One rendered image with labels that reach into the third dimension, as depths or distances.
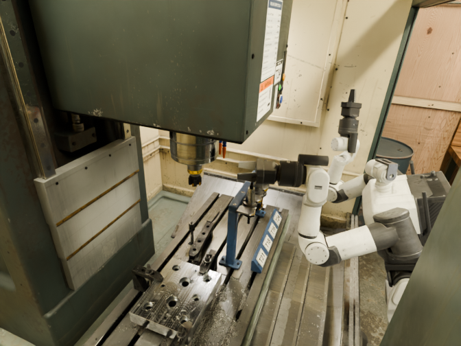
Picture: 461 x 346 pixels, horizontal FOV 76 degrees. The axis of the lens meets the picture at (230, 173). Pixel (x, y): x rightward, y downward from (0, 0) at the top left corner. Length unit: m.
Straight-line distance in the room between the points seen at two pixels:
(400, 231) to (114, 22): 1.03
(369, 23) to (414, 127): 2.03
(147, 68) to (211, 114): 0.21
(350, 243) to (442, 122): 2.75
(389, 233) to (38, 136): 1.15
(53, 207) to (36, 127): 0.28
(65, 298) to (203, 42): 1.13
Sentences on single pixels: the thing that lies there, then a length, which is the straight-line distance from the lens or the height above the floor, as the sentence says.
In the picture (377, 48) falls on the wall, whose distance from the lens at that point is 1.81.
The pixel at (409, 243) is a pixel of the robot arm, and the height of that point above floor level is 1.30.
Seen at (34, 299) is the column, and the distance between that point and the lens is 1.38.
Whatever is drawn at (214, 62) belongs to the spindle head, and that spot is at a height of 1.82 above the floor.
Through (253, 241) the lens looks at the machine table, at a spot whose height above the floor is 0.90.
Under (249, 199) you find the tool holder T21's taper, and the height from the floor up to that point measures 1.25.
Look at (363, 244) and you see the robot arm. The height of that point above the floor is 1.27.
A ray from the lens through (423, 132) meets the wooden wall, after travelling 3.70.
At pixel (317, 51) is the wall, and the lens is 1.82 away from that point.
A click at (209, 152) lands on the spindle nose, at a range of 0.92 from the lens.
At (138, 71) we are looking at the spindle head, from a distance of 0.86.
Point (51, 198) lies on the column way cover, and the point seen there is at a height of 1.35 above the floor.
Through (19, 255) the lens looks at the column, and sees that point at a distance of 1.24.
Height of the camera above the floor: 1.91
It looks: 28 degrees down
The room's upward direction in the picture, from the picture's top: 3 degrees clockwise
